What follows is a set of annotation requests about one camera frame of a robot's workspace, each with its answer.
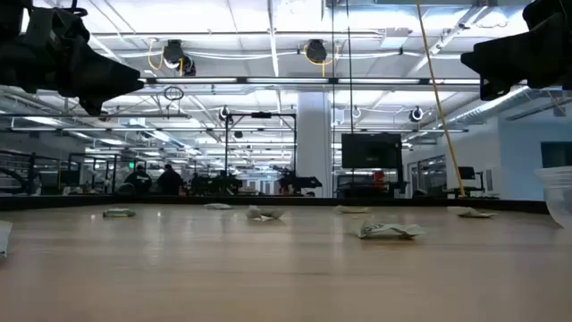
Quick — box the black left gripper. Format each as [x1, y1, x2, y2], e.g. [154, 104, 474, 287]
[0, 0, 145, 117]

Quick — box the long ceiling light strip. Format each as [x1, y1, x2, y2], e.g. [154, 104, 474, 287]
[137, 76, 483, 87]

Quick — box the black metal station frame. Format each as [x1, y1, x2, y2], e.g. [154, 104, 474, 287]
[223, 111, 298, 182]

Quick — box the large white sweetener packet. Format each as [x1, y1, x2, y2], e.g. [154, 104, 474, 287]
[355, 218, 425, 240]

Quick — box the small black desk monitor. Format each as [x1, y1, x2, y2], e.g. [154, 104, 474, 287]
[456, 165, 487, 194]

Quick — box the yellow slanted pole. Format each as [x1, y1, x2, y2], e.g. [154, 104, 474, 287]
[415, 0, 467, 199]

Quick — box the clear plastic bin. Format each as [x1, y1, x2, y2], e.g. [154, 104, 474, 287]
[534, 165, 572, 230]

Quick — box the person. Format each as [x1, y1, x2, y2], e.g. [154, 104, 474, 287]
[156, 163, 185, 197]
[123, 164, 154, 196]

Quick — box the coiled black hanging cable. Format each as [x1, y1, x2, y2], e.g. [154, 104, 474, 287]
[163, 85, 186, 103]

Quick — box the white square column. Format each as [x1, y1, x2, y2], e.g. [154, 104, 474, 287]
[296, 91, 333, 199]

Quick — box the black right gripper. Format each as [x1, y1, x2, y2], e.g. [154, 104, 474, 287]
[459, 0, 572, 102]

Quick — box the black table edge rail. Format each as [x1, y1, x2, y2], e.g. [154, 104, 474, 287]
[0, 194, 549, 215]

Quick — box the black ceiling cable reel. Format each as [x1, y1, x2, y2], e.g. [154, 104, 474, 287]
[304, 38, 330, 65]
[162, 38, 198, 78]

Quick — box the black low station frame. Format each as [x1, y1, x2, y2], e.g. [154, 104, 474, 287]
[66, 152, 148, 195]

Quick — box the green sweetener packet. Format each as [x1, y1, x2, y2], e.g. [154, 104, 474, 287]
[102, 208, 137, 219]

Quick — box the black monitor screen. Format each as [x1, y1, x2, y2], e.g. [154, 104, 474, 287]
[341, 132, 404, 171]

